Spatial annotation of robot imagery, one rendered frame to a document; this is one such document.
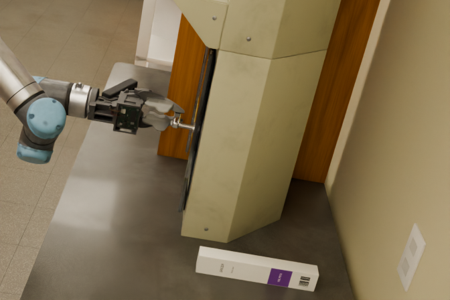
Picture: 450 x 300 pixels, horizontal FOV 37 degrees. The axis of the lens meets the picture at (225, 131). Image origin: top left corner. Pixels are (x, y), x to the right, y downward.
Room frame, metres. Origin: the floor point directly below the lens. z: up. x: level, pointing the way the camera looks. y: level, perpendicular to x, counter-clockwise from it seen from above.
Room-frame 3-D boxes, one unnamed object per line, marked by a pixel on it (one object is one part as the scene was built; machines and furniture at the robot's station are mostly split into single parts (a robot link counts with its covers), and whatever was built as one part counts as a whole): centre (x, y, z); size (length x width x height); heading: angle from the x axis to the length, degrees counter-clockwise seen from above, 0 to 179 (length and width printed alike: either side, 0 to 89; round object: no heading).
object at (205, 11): (1.48, 0.12, 1.46); 0.32 x 0.11 x 0.10; 6
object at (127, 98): (1.39, 0.25, 1.20); 0.12 x 0.09 x 0.08; 96
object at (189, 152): (1.49, 0.07, 1.19); 0.30 x 0.01 x 0.40; 4
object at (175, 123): (1.41, 0.10, 1.20); 0.10 x 0.05 x 0.03; 4
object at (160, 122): (1.40, 0.15, 1.18); 0.09 x 0.06 x 0.03; 96
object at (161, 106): (1.40, 0.15, 1.22); 0.09 x 0.06 x 0.03; 96
